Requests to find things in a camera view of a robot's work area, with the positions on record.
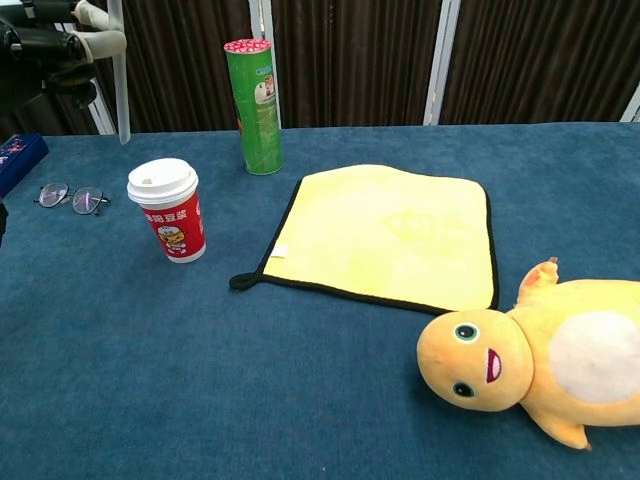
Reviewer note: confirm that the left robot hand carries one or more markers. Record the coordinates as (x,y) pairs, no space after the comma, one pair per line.
(45,42)

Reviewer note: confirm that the translucent plastic tube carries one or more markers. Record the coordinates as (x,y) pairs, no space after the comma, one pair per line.
(123,100)

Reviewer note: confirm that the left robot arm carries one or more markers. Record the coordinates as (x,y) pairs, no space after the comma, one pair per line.
(2,222)

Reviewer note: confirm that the red paper cup white lid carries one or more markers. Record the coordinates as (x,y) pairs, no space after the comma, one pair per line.
(170,225)

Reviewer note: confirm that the dark brown curtain panel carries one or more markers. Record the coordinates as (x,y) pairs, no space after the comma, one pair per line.
(540,55)
(60,122)
(175,60)
(350,60)

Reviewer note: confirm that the blue patterned box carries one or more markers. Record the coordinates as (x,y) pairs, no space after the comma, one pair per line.
(17,160)

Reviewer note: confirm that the thin-framed eyeglasses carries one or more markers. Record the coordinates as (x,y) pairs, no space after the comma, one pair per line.
(52,194)

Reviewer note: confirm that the green chip can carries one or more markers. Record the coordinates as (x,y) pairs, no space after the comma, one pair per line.
(257,115)

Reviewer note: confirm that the yellow cloth black trim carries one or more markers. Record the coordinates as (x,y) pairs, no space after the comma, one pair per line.
(385,235)

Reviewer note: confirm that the blue felt table cover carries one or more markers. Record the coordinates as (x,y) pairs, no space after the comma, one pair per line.
(320,425)

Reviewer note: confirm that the yellow plush duck toy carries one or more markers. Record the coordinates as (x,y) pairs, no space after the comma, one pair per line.
(550,360)

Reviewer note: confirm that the white partition frame post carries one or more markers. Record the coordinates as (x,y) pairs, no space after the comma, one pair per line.
(441,60)
(634,107)
(261,20)
(102,117)

